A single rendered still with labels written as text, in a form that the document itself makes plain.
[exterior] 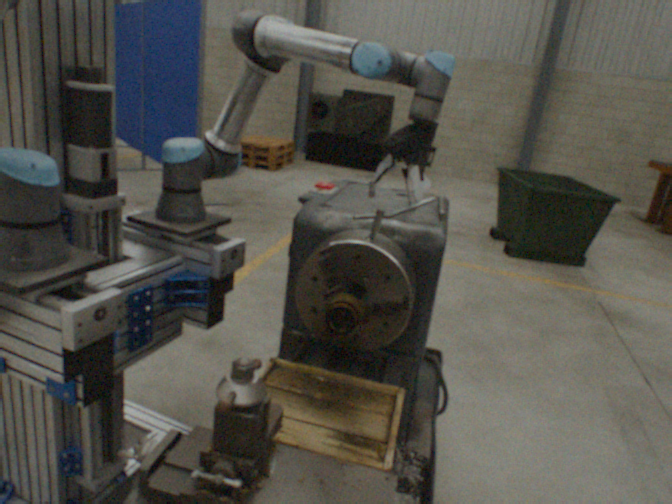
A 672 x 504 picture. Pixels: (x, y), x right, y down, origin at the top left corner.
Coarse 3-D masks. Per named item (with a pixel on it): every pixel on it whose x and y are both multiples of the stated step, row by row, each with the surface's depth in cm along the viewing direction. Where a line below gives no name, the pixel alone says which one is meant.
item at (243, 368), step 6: (234, 360) 80; (240, 360) 78; (246, 360) 79; (252, 360) 80; (234, 366) 78; (240, 366) 78; (246, 366) 79; (252, 366) 79; (234, 372) 78; (240, 372) 78; (246, 372) 78; (252, 372) 79; (234, 378) 79; (240, 378) 78; (246, 378) 79; (252, 378) 79
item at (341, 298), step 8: (336, 296) 123; (344, 296) 122; (352, 296) 122; (328, 304) 124; (336, 304) 119; (344, 304) 119; (352, 304) 120; (360, 304) 122; (328, 312) 119; (336, 312) 126; (344, 312) 118; (352, 312) 118; (360, 312) 121; (328, 320) 119; (336, 320) 125; (344, 320) 125; (352, 320) 118; (360, 320) 124; (328, 328) 120; (336, 328) 120; (344, 328) 122; (352, 328) 118
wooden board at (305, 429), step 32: (288, 384) 125; (320, 384) 127; (352, 384) 128; (384, 384) 127; (288, 416) 114; (320, 416) 115; (352, 416) 116; (384, 416) 118; (320, 448) 102; (352, 448) 106; (384, 448) 107
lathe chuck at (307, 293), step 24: (336, 240) 130; (360, 240) 128; (384, 240) 134; (312, 264) 132; (360, 264) 129; (384, 264) 127; (408, 264) 135; (312, 288) 134; (384, 288) 129; (408, 288) 128; (312, 312) 136; (408, 312) 129; (360, 336) 135; (384, 336) 133
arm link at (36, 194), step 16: (0, 160) 98; (16, 160) 98; (32, 160) 101; (48, 160) 104; (0, 176) 99; (16, 176) 99; (32, 176) 100; (48, 176) 103; (0, 192) 100; (16, 192) 100; (32, 192) 101; (48, 192) 103; (0, 208) 101; (16, 208) 101; (32, 208) 102; (48, 208) 104
